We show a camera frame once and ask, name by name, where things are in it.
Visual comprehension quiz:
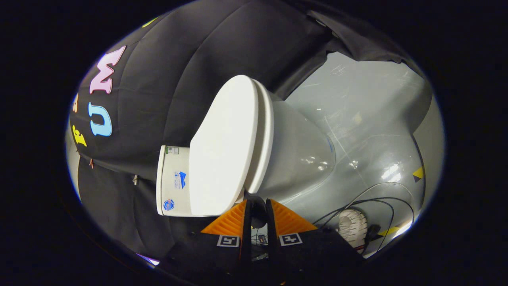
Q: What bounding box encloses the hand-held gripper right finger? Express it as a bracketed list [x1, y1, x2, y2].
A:
[266, 198, 365, 282]

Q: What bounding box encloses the white toilet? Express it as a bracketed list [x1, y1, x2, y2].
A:
[156, 77, 336, 218]

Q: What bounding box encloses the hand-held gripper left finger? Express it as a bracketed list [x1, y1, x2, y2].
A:
[159, 199, 253, 278]

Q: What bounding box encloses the black floor cable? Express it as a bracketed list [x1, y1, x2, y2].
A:
[313, 197, 416, 255]

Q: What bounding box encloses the black backdrop cloth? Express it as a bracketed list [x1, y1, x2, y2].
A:
[69, 0, 421, 263]

